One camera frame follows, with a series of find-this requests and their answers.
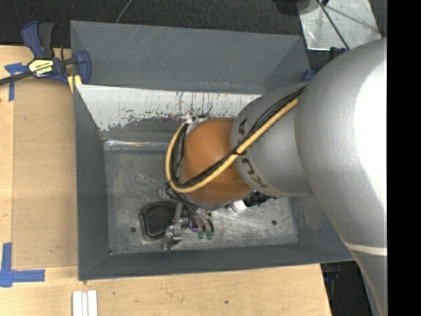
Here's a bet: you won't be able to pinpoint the grey metal bin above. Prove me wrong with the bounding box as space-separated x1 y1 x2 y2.
69 20 355 281

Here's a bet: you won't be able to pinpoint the black sunglasses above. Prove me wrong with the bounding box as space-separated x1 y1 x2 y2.
140 201 180 240

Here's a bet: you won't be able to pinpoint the black cylinder on white bracket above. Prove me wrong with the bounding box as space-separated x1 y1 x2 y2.
229 192 274 213

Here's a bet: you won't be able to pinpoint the pale wood flat board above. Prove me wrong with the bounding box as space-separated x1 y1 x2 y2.
11 76 80 271

